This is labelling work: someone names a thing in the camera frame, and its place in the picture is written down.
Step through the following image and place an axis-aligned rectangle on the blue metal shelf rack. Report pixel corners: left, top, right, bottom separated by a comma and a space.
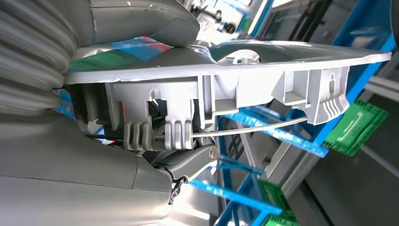
190, 0, 399, 226

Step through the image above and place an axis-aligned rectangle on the green plastic crate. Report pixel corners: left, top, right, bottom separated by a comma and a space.
323, 99, 389, 157
258, 180, 301, 226

